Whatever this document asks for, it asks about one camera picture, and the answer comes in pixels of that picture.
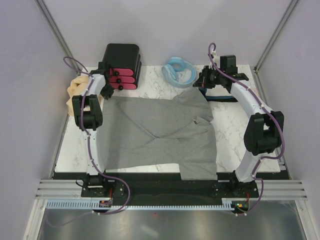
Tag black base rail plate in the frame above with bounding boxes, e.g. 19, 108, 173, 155
53, 172, 259, 205

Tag white blue folded t shirt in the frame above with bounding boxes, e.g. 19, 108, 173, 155
198, 65, 251, 103

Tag purple cable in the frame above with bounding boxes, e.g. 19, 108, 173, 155
207, 42, 286, 217
46, 56, 132, 228

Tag yellow t shirt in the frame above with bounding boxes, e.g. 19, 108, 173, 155
66, 75, 90, 117

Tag light blue cable duct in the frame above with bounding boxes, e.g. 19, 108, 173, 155
46, 199, 235, 211

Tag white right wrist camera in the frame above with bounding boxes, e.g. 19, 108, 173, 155
208, 49, 220, 70

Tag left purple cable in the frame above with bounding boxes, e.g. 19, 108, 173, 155
46, 56, 132, 228

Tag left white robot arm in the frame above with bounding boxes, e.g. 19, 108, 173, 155
72, 61, 110, 198

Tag grey t shirt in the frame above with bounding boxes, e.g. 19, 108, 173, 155
96, 88, 218, 180

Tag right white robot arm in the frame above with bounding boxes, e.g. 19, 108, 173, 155
193, 55, 285, 197

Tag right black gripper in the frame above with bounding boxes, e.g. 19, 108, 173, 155
193, 65, 225, 89

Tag black pink drawer box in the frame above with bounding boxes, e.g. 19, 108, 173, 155
102, 43, 142, 91

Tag light blue headphones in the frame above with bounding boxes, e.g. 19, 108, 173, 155
161, 56, 197, 89

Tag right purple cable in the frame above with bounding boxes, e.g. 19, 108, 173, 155
207, 42, 286, 217

